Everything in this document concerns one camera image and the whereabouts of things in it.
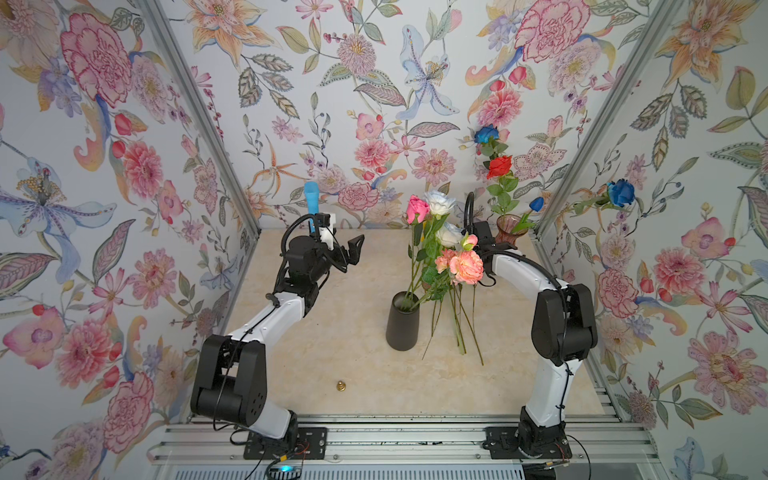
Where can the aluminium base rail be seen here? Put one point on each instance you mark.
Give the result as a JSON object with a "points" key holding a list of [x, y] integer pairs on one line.
{"points": [[406, 447]]}

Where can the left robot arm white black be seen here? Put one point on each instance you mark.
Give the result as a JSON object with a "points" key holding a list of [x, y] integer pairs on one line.
{"points": [[231, 381]]}

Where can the white rose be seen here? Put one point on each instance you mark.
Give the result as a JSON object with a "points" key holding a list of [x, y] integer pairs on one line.
{"points": [[439, 203]]}

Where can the dark grey vase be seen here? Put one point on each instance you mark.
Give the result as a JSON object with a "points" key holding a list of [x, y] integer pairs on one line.
{"points": [[403, 322]]}

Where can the pink peony flower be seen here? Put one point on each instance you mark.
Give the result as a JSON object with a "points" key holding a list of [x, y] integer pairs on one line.
{"points": [[466, 267]]}

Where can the red rose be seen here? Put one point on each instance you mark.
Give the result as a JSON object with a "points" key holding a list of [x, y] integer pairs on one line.
{"points": [[499, 166]]}

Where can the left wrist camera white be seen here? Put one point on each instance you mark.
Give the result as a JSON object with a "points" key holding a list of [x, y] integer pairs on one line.
{"points": [[327, 231]]}

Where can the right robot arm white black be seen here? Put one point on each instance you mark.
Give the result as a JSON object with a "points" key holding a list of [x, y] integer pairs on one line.
{"points": [[563, 332]]}

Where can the small blue rose top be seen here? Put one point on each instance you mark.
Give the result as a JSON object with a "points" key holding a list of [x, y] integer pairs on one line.
{"points": [[486, 134]]}

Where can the pink ribbed glass vase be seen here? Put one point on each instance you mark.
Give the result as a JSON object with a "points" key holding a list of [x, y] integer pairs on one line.
{"points": [[508, 231]]}

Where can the blue tulip bud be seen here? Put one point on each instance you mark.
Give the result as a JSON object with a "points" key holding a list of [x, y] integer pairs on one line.
{"points": [[537, 204]]}

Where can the blue rose large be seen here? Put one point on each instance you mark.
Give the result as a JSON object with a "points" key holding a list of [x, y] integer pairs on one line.
{"points": [[617, 195]]}

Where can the small white rose bud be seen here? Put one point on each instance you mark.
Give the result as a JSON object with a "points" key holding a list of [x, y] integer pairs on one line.
{"points": [[449, 235]]}

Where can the blue tube on black stand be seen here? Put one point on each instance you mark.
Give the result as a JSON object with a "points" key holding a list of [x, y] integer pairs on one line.
{"points": [[312, 193]]}

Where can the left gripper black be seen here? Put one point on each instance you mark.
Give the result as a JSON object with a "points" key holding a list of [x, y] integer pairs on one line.
{"points": [[351, 257]]}

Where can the magenta rose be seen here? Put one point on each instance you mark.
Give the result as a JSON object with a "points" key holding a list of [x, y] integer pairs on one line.
{"points": [[417, 210]]}

